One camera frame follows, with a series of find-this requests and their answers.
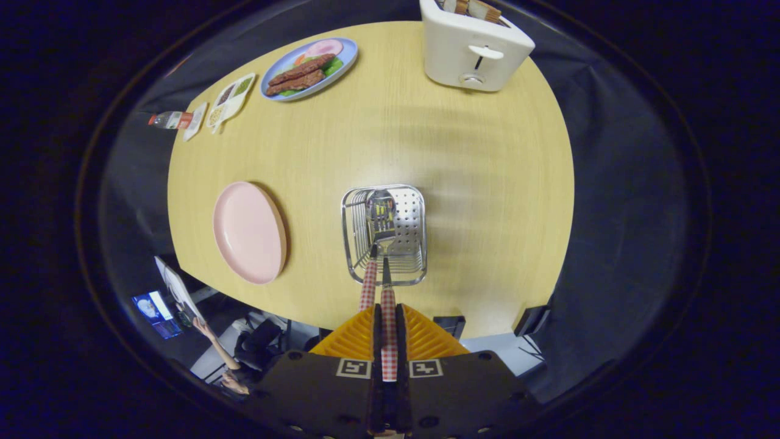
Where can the dark office chair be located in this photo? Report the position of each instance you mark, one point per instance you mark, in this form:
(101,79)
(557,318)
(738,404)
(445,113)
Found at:
(259,341)

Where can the white board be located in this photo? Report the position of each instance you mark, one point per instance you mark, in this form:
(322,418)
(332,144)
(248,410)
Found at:
(177,286)

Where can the computer monitor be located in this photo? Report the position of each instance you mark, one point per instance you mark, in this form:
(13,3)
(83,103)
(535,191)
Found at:
(155,311)

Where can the pink ham slice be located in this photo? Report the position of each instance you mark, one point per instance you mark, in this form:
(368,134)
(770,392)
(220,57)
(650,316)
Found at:
(326,47)

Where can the white divided condiment tray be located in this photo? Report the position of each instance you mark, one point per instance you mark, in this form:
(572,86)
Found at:
(230,105)

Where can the green lettuce leaves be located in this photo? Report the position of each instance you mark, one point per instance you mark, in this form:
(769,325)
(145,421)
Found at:
(334,66)

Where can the small white dish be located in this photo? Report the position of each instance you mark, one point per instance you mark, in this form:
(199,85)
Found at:
(196,121)

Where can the blue oval plate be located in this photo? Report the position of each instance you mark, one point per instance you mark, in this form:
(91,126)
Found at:
(348,52)

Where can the toast slice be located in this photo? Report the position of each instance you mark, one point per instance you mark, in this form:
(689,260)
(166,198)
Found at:
(456,6)
(484,10)

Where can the pink round plate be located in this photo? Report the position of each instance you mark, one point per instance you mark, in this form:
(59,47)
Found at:
(250,235)

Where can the white toaster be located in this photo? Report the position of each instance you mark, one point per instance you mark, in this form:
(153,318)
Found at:
(451,55)

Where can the brown bacon strip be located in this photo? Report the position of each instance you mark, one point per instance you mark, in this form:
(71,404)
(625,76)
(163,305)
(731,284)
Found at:
(303,68)
(295,83)

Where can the black table leg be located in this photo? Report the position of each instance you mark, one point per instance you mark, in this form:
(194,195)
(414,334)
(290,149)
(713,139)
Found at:
(450,326)
(533,320)

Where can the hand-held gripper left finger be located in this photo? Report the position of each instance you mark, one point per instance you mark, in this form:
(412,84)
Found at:
(376,335)

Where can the clear bottle red label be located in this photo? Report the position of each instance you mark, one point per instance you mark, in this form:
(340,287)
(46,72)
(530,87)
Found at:
(173,119)

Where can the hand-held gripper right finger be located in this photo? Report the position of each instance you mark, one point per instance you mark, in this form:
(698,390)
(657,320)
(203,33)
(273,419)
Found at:
(401,335)

